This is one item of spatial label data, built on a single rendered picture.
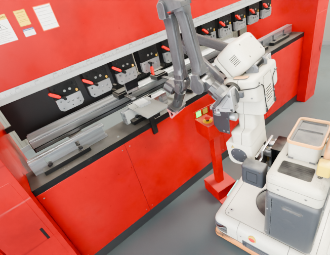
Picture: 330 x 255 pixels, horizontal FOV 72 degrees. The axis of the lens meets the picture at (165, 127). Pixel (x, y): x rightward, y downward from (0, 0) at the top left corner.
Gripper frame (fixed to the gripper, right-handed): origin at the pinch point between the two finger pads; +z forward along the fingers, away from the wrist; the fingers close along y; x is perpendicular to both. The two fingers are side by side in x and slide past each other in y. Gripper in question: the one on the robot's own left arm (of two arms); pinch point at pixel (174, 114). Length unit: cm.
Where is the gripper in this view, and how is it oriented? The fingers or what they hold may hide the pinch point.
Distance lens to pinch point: 140.2
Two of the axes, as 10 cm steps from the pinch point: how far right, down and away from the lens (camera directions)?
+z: -1.5, 6.3, 7.6
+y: -6.3, 5.3, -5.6
